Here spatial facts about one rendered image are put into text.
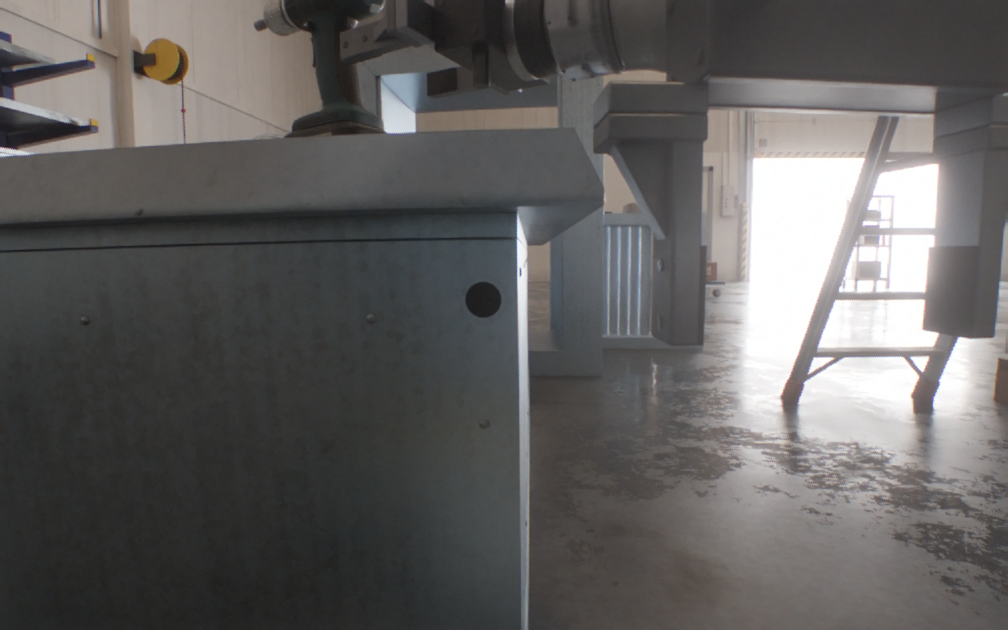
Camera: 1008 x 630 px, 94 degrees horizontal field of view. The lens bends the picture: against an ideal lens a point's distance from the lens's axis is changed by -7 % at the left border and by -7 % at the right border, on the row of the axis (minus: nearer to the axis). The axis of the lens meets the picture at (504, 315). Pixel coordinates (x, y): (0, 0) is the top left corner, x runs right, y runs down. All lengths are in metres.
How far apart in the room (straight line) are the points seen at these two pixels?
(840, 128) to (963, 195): 11.25
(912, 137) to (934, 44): 11.91
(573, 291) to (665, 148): 2.10
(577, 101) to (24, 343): 2.12
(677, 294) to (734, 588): 0.84
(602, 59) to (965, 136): 0.26
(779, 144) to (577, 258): 8.94
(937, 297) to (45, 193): 0.61
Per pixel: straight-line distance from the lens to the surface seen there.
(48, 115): 5.06
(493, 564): 0.50
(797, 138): 11.16
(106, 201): 0.51
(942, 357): 2.34
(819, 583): 1.08
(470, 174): 0.39
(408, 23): 0.46
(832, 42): 0.24
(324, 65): 0.65
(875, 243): 9.66
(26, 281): 0.63
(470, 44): 0.47
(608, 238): 3.10
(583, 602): 0.94
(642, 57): 0.45
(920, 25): 0.26
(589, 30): 0.45
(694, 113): 0.22
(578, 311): 2.31
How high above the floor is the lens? 0.56
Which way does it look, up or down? 7 degrees down
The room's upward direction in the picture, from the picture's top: 1 degrees counter-clockwise
